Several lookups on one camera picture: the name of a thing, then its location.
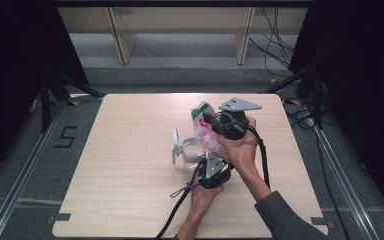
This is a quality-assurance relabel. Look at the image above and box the clear plastic jar with lid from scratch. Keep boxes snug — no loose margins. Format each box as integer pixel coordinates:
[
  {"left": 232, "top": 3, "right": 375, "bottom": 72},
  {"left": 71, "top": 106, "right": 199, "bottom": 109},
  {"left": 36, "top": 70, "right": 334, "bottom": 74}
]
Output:
[{"left": 171, "top": 127, "right": 208, "bottom": 172}]

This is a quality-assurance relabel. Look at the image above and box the black cable tie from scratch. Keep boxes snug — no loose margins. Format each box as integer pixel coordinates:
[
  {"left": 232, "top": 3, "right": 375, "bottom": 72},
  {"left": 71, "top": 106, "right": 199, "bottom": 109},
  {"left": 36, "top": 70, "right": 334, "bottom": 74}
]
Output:
[{"left": 169, "top": 181, "right": 196, "bottom": 200}]

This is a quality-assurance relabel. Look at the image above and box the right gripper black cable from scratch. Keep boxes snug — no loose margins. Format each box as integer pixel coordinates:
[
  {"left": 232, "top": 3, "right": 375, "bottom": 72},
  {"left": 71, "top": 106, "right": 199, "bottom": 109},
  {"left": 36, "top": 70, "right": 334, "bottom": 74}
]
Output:
[{"left": 245, "top": 124, "right": 272, "bottom": 188}]

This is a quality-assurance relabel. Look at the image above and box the dark curtain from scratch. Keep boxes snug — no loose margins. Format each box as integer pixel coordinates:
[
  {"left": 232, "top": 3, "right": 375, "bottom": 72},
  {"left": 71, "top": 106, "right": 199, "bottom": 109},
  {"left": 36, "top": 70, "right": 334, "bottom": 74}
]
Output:
[
  {"left": 0, "top": 0, "right": 90, "bottom": 189},
  {"left": 288, "top": 0, "right": 384, "bottom": 219}
]

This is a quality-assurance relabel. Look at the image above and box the aluminium floor rail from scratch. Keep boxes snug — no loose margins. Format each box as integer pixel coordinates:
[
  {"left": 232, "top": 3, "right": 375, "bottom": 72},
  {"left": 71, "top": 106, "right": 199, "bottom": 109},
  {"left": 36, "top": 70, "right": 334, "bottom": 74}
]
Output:
[
  {"left": 312, "top": 124, "right": 383, "bottom": 240},
  {"left": 0, "top": 99, "right": 68, "bottom": 240}
]

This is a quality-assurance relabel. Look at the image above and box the bundle of black hanging cables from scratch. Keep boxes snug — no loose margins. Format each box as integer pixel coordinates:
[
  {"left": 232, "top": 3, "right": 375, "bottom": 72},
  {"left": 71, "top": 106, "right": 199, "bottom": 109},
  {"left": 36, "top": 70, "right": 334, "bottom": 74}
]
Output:
[{"left": 248, "top": 7, "right": 298, "bottom": 78}]

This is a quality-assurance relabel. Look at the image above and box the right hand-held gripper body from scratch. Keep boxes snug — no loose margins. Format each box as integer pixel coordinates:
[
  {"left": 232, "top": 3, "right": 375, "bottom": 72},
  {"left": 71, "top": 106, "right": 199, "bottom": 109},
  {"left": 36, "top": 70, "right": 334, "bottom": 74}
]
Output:
[{"left": 209, "top": 97, "right": 263, "bottom": 141}]

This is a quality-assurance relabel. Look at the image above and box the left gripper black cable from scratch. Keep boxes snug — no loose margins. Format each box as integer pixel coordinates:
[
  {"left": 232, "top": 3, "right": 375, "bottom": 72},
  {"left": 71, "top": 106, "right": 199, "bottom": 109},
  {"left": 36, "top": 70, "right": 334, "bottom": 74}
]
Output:
[{"left": 154, "top": 159, "right": 206, "bottom": 240}]

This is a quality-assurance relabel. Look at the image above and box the pink and white plastic bag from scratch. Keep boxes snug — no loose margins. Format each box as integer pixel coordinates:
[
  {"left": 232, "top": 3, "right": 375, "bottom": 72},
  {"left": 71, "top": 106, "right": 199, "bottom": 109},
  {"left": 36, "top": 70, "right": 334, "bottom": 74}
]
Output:
[{"left": 190, "top": 101, "right": 229, "bottom": 161}]

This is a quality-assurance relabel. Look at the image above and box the person's right hand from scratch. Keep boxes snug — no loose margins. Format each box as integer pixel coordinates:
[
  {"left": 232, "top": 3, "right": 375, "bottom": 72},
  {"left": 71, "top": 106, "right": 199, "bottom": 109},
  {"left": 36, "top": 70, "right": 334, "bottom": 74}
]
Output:
[{"left": 217, "top": 116, "right": 260, "bottom": 173}]

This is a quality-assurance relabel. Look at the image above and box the person's left hand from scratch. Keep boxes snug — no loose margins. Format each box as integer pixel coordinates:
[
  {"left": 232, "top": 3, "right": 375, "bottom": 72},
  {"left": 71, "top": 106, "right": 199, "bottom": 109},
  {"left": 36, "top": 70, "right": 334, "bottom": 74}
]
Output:
[{"left": 190, "top": 184, "right": 225, "bottom": 215}]

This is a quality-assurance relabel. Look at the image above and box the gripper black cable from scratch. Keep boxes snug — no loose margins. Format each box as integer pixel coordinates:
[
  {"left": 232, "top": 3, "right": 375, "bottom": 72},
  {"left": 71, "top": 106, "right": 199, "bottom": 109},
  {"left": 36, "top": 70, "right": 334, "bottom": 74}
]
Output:
[
  {"left": 154, "top": 159, "right": 206, "bottom": 240},
  {"left": 245, "top": 124, "right": 272, "bottom": 188}
]

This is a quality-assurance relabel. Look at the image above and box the black metal stand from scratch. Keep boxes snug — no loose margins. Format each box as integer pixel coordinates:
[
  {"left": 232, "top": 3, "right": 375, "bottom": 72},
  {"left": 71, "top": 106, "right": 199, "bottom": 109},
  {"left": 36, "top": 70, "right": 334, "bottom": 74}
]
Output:
[
  {"left": 258, "top": 58, "right": 325, "bottom": 130},
  {"left": 39, "top": 70, "right": 105, "bottom": 134}
]

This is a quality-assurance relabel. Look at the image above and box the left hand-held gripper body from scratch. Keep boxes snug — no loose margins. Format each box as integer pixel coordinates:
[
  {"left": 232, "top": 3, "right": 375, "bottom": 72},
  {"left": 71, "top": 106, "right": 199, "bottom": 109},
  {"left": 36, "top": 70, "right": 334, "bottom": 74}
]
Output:
[{"left": 196, "top": 151, "right": 235, "bottom": 190}]

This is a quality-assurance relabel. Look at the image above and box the tangle of black floor cables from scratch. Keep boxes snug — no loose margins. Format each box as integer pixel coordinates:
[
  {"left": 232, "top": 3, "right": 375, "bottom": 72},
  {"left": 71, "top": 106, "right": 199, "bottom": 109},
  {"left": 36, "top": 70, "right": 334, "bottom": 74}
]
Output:
[{"left": 281, "top": 97, "right": 318, "bottom": 131}]

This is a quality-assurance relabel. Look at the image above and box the beige wooden shelf unit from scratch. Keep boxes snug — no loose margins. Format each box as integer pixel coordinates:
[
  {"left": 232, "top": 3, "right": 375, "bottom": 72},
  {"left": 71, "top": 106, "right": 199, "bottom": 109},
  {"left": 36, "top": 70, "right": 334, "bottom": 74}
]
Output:
[{"left": 57, "top": 7, "right": 309, "bottom": 66}]

